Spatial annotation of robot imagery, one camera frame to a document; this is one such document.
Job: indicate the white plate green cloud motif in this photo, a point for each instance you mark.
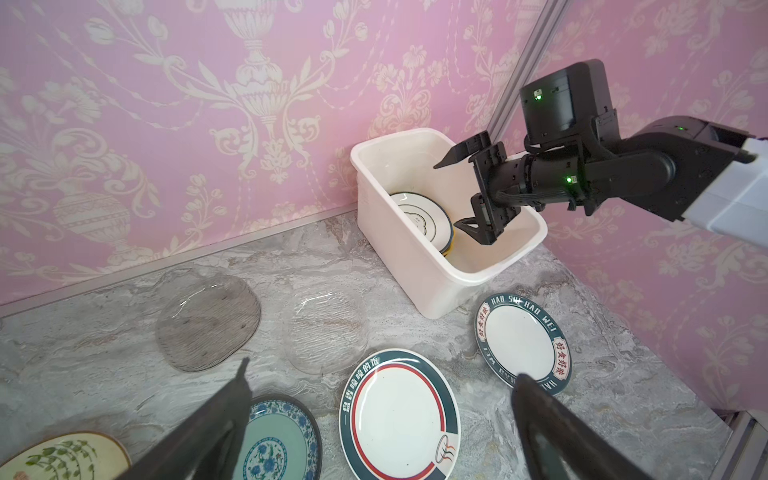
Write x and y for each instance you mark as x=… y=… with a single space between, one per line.
x=428 y=217

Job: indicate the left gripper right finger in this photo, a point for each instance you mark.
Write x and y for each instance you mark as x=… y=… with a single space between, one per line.
x=557 y=444

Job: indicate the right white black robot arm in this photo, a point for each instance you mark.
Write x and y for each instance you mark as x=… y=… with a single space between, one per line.
x=679 y=168

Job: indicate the white plate green red rim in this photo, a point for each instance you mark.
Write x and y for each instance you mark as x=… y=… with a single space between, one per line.
x=399 y=418

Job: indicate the yellow scalloped dotted plate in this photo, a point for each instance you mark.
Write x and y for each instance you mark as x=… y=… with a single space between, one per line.
x=447 y=249

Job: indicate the right corner aluminium post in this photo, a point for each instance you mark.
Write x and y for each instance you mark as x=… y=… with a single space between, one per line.
x=541 y=35

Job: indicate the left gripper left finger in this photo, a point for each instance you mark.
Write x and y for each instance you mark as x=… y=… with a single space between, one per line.
x=207 y=444

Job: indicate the grey smoked glass plate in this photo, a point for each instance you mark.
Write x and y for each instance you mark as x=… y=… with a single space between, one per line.
x=207 y=322

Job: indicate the cream plate with willow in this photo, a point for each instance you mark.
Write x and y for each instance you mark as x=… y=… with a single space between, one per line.
x=77 y=455

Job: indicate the white plastic bin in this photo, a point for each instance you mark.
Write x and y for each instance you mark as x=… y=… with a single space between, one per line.
x=435 y=283

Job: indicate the white plate green lettered rim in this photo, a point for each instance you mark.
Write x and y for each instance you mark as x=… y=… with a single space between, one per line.
x=516 y=336

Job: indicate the blue floral patterned plate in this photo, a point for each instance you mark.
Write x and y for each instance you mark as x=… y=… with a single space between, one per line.
x=281 y=441

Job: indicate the clear glass plate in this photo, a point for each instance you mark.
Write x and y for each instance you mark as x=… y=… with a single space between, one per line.
x=325 y=330

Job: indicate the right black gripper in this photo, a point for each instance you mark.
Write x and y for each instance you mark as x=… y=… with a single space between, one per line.
x=570 y=120

